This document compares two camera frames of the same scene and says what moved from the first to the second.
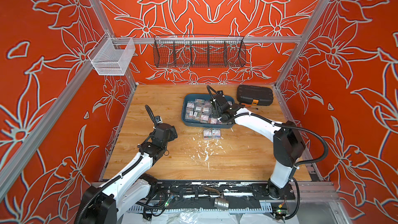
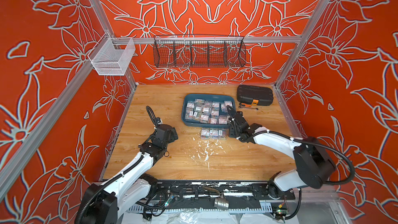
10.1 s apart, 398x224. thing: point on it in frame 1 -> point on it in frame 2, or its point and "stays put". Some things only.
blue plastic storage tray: x=198 y=111 stays put
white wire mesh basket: x=112 y=55 stays put
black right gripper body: x=218 y=112 -> x=234 y=132
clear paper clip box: x=208 y=134 stays put
